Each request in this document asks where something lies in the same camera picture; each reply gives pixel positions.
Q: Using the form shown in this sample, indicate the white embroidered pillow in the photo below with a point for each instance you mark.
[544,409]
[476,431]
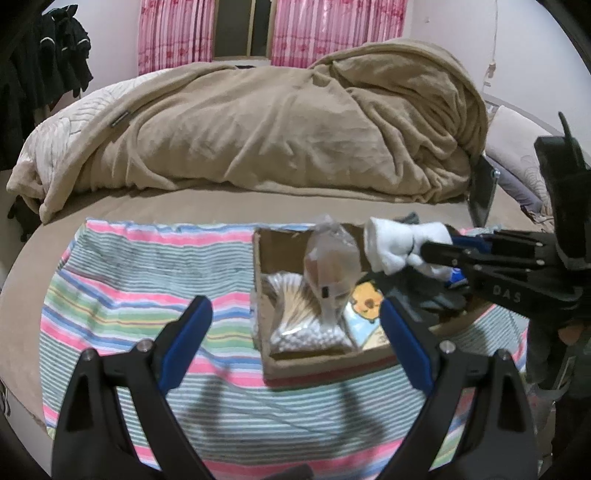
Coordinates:
[510,142]

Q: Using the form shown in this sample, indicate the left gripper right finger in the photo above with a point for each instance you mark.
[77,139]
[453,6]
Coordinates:
[498,440]

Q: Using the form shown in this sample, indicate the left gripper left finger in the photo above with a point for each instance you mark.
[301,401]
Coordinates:
[92,440]

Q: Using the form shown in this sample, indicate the white quilt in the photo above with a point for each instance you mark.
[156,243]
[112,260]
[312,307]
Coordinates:
[48,144]

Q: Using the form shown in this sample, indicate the cartoon tissue pack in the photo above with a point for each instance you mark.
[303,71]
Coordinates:
[362,315]

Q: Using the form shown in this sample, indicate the beige fleece blanket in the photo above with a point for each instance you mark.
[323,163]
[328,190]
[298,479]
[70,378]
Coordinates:
[398,121]

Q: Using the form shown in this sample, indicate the white socks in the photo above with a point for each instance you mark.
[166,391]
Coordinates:
[391,246]

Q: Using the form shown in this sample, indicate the brown cardboard box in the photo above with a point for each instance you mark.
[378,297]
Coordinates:
[474,329]

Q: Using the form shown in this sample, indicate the standing tablet mirror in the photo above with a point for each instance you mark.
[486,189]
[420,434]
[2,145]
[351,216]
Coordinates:
[482,191]

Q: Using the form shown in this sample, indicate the pink curtain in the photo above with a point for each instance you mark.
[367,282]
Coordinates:
[307,30]
[173,33]

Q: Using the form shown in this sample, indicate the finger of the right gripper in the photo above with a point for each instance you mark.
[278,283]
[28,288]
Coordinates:
[470,256]
[475,239]

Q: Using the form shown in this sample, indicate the clear plastic bag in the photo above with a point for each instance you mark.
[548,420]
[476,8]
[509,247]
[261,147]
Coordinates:
[332,266]

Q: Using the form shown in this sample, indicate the grey knit gloves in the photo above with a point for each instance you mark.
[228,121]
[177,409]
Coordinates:
[430,296]

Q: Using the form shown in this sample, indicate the cotton swab bag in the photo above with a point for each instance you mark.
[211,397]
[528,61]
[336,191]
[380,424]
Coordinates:
[298,327]

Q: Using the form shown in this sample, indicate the pink curtain right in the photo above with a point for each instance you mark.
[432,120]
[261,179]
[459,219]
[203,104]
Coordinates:
[307,30]

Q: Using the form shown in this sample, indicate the blue tissue pack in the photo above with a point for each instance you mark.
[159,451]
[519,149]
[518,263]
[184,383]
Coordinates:
[457,280]

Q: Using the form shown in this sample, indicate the grey pillow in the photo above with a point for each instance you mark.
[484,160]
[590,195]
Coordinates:
[516,188]

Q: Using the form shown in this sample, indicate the black hanging clothes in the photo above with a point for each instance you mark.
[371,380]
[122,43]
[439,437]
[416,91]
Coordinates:
[49,61]

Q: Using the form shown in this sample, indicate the pink curtain left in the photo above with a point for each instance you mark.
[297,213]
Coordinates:
[173,33]

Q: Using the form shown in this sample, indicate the striped colourful towel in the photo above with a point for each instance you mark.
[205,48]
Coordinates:
[118,283]

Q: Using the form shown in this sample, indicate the window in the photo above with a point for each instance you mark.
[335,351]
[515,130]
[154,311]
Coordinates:
[242,29]

